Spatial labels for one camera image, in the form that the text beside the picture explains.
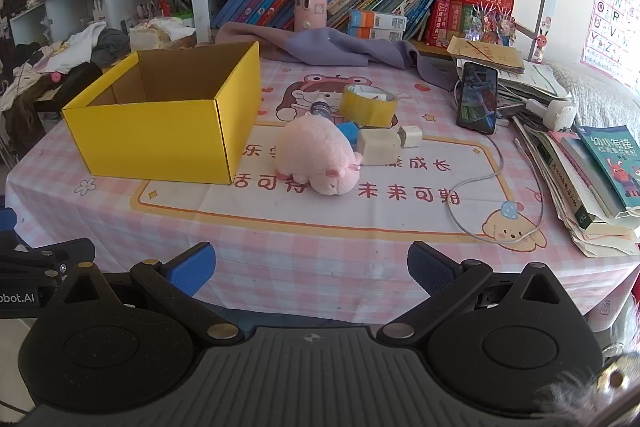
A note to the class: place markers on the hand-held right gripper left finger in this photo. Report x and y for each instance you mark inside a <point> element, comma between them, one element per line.
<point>192,269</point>

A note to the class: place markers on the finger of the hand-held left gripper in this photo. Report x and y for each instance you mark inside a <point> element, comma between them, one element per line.
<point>75,249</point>
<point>6,222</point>

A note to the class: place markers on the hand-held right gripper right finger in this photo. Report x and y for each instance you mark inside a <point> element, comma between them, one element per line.
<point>430,269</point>

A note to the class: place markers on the yellow cardboard box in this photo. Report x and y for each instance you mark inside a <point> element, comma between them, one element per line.
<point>150,142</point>

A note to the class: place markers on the cream white square box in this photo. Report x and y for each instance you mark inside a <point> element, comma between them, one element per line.
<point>377,147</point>

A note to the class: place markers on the small white charger plug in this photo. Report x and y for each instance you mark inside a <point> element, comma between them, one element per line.
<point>411,137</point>

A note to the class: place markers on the small printed cardboard box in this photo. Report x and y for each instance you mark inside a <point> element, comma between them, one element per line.
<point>348,132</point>

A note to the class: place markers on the pink plush pig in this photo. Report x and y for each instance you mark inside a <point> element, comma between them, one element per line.
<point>310,149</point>

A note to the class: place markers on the yellow tape roll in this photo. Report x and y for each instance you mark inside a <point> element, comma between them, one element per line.
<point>365,113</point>

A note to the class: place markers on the small plastic bottle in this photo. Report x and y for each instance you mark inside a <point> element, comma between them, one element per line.
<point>320,108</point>

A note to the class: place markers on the stack of books and papers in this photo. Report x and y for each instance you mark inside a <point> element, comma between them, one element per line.
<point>565,187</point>

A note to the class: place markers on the black smartphone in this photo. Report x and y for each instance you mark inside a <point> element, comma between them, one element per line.
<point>477,97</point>

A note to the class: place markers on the pile of clothes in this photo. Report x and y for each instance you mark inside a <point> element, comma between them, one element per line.
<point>75,52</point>

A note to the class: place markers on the grey fluffy trim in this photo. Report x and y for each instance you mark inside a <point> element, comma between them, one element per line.
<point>575,392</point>

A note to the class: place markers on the white power adapter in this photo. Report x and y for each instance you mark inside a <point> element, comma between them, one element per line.
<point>557,114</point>

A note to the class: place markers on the teal picture book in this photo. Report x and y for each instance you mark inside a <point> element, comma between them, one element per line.
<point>612,167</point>

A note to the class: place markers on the brown paper envelope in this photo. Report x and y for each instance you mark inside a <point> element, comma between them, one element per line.
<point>485,52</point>

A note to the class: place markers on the crumpled white bag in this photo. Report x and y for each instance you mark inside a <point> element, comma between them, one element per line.
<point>160,32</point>

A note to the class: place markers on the orange blue cardboard box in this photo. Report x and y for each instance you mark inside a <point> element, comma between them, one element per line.
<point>377,19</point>
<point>375,33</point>

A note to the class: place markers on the grey blanket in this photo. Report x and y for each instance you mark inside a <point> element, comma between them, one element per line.
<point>595,92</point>

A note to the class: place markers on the red boxed book set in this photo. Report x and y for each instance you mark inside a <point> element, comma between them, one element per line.
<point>442,24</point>

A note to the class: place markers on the purple cloth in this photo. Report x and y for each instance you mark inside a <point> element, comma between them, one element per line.
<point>310,47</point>

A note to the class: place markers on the colourful paper ornament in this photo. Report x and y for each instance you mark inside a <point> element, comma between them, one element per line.
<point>487,22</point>

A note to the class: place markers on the group of pens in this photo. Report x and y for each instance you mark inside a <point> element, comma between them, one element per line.
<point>165,4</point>

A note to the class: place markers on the pink cylindrical device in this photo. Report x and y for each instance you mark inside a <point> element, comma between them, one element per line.
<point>310,4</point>

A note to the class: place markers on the alphabet wall poster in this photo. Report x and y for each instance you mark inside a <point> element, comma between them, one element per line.
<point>612,7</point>

